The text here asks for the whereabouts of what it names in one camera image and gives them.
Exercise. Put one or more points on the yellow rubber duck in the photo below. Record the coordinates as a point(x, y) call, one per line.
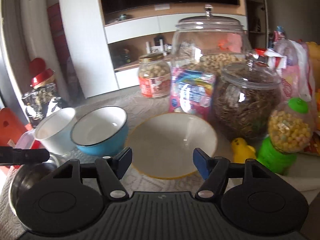
point(242, 151)

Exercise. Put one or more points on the blue enamel bowl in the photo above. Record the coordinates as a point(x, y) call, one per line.
point(101, 132)

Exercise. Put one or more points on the black snack bag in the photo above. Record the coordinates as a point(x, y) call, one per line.
point(41, 103)

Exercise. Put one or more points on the stainless steel bowl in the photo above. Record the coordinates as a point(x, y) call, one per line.
point(25, 178)

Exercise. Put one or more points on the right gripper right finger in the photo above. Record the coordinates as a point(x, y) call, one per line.
point(214, 172)

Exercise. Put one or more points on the white wifi router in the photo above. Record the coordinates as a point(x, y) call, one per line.
point(156, 49)

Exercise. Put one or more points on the pink marshmallow bag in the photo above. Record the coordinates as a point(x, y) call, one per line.
point(191, 92)

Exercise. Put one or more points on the white wood tv cabinet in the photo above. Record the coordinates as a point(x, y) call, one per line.
point(92, 42)

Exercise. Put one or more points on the green toy tractor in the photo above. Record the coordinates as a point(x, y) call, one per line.
point(121, 57)

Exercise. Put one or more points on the white gold-rimmed bowl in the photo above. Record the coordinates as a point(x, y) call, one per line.
point(163, 145)

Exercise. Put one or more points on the tall white bowl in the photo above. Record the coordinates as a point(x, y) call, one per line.
point(54, 132)

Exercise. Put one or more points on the glass sunflower seed jar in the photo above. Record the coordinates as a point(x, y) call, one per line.
point(244, 96)

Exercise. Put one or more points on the orange bear-shaped chair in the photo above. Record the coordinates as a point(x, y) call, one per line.
point(11, 128)

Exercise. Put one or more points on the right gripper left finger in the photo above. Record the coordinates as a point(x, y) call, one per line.
point(110, 171)

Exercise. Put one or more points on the large glass peanut jar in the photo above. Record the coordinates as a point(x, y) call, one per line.
point(207, 43)

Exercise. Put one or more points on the green candy dispenser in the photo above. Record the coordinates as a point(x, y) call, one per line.
point(289, 130)

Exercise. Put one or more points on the red white plastic tray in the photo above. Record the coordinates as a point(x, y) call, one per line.
point(28, 141)

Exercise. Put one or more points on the red trash bin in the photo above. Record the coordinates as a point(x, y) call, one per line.
point(41, 75)

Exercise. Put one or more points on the small peanut jar gold lid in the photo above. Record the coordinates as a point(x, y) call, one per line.
point(154, 76)

